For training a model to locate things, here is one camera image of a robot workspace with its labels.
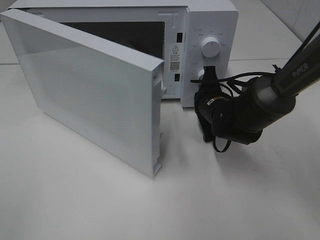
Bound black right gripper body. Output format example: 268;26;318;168
194;80;223;143

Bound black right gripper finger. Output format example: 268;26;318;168
204;66;217;80

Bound white timer knob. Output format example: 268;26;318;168
197;69;205;81

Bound white microwave door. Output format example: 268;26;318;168
1;9;164;177

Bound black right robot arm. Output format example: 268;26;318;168
194;36;320;147

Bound upper white power knob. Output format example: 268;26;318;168
200;36;221;58

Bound white warning label sticker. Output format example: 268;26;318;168
168;42;183;72

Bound white microwave oven body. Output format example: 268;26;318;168
11;0;239;108

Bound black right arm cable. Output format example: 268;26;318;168
190;24;320;153

